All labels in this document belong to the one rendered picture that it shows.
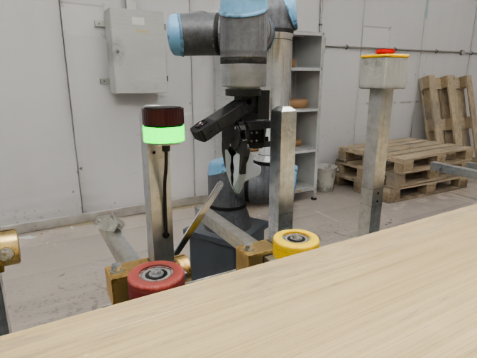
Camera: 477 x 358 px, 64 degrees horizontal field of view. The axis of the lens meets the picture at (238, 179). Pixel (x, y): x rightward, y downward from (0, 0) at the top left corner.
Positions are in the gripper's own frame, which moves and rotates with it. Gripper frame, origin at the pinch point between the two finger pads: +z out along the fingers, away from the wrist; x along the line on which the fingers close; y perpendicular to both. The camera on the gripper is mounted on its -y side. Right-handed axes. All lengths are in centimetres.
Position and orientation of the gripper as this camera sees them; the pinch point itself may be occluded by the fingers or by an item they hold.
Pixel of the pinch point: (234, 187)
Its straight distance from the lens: 79.3
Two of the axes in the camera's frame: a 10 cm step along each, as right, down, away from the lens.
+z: 0.0, 9.7, 2.6
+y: 8.7, -1.3, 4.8
